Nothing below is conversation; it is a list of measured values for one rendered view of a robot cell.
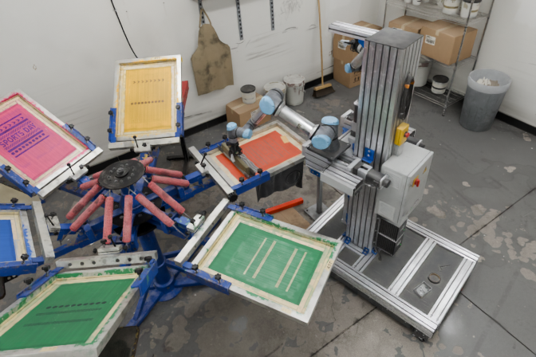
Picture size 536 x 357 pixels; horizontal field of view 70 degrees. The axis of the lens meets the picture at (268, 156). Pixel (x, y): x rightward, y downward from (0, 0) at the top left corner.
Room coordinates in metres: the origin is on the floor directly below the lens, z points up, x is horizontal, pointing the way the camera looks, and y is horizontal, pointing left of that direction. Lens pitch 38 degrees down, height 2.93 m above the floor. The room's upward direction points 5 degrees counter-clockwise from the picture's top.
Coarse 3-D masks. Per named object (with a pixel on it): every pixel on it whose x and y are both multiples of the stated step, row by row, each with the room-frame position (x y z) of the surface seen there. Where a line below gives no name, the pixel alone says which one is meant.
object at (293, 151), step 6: (282, 144) 2.63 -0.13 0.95; (288, 144) 2.63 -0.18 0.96; (288, 150) 2.55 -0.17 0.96; (294, 150) 2.54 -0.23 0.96; (288, 156) 2.47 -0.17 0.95; (276, 162) 2.41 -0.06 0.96; (282, 162) 2.40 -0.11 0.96; (228, 168) 2.37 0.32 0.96; (234, 168) 2.37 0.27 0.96; (264, 168) 2.34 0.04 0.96; (234, 174) 2.30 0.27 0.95; (240, 174) 2.29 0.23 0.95
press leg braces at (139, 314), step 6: (168, 252) 2.13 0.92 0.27; (174, 252) 2.16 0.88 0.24; (144, 264) 1.99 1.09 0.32; (168, 264) 1.97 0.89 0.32; (174, 264) 1.99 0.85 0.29; (180, 270) 1.97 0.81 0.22; (144, 294) 1.78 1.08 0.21; (144, 300) 1.76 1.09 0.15; (138, 306) 1.73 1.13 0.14; (138, 312) 1.69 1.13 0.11; (144, 312) 1.71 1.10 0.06; (132, 318) 1.67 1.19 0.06; (138, 318) 1.67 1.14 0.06
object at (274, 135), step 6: (270, 132) 2.83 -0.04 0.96; (276, 132) 2.82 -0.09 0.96; (258, 138) 2.76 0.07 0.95; (264, 138) 2.75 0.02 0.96; (276, 138) 2.73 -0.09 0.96; (246, 144) 2.68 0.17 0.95; (252, 144) 2.67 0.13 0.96; (216, 156) 2.54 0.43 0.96; (222, 156) 2.54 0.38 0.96; (246, 156) 2.51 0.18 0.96; (222, 162) 2.46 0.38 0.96; (228, 162) 2.46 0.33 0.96
